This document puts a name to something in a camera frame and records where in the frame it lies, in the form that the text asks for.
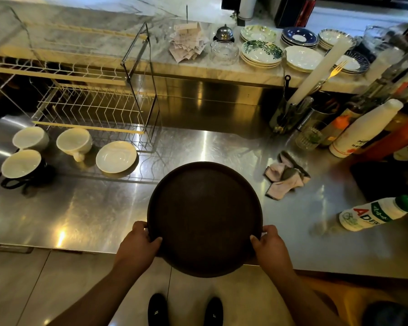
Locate dark blue container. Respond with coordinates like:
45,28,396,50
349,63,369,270
362,300,408,326

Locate plant in white planter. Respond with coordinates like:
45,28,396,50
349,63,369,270
238,0,258,21

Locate stack of blue rim plates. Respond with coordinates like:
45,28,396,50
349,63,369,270
325,49,370,75

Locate orange cap bottle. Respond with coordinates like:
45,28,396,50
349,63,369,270
321,106,364,148

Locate black shoe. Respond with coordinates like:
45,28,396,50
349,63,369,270
203,297,224,326
147,293,170,326

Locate black box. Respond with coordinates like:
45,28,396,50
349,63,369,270
350,159,408,202

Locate red orange bottle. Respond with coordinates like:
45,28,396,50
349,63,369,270
355,113,408,163

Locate black loop handle utensil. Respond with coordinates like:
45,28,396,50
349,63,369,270
278,74,292,126

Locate white squeeze bottle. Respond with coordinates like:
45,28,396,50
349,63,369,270
329,99,404,159

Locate stack of patterned rim plates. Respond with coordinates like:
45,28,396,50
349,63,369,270
318,29,358,51

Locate white bottle green cap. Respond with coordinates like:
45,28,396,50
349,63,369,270
339,195,408,232

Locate person's right forearm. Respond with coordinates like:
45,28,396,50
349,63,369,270
270,264,347,326

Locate person's left hand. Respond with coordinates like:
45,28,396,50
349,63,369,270
114,220,163,274

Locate dark round tray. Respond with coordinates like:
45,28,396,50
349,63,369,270
146,161,263,279

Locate person's right hand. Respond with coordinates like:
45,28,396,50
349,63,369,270
250,224,294,277

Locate paper receipts on spike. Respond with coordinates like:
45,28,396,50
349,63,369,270
168,5,210,64

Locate tall black waste bin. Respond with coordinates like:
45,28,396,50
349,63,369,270
274,0,308,29

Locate stack of leaf print plates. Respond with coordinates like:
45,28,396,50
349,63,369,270
239,39,284,69

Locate black cup white inside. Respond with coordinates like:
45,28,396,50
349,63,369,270
0,149,48,191

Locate stack of plain white plates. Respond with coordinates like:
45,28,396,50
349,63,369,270
284,45,324,73

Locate person's left forearm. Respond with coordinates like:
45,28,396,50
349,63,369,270
49,263,140,326

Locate stack of pale green plates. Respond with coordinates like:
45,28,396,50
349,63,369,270
239,24,278,43

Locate stack of glass bowls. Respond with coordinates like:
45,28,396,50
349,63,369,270
209,39,240,65

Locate silver call bell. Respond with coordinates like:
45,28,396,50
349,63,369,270
213,24,235,43

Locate red fire extinguisher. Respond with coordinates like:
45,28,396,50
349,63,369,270
295,0,317,28

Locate patterned drinking glass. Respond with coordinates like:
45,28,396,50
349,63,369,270
295,119,327,152

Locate gold fork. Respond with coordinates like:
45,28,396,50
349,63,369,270
307,60,348,96

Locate glass pitcher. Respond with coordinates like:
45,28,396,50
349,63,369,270
355,25,395,62

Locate wire dish rack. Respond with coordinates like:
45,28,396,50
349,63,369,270
0,22,161,155

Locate white saucer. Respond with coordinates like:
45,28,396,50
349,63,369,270
95,140,138,175

